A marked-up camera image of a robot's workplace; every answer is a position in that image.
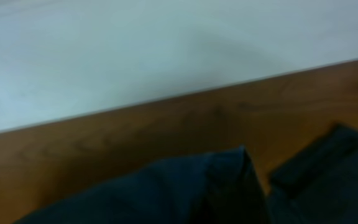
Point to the dark blue denim shorts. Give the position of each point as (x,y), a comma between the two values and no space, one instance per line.
(217,187)

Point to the dark blue cloth pile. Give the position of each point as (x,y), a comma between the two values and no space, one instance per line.
(320,183)

